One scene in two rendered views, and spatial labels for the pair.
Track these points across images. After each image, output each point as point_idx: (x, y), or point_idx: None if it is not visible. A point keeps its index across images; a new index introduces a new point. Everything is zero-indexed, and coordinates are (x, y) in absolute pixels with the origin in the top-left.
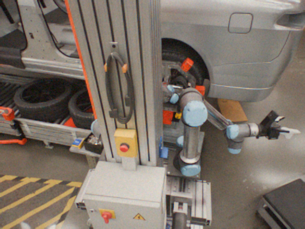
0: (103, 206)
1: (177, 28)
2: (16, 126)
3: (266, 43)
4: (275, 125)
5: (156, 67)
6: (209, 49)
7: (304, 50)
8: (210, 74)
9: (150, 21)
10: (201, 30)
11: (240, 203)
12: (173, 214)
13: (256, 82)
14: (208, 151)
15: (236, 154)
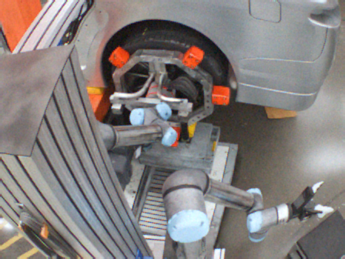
0: None
1: (169, 7)
2: None
3: (303, 39)
4: (309, 203)
5: (96, 204)
6: (227, 36)
7: (343, 11)
8: (236, 70)
9: (55, 191)
10: (209, 11)
11: (273, 245)
12: None
13: (299, 85)
14: (242, 177)
15: (279, 176)
